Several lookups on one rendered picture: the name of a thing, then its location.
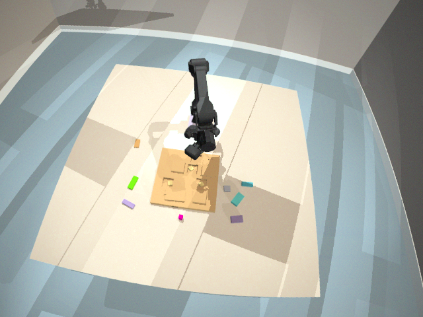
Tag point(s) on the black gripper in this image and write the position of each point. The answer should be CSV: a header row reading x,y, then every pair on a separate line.
x,y
194,150

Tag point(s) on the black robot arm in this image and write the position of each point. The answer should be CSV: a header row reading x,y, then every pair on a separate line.
x,y
201,108

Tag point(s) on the green flat bar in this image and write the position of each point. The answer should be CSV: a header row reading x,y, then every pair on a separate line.
x,y
133,182

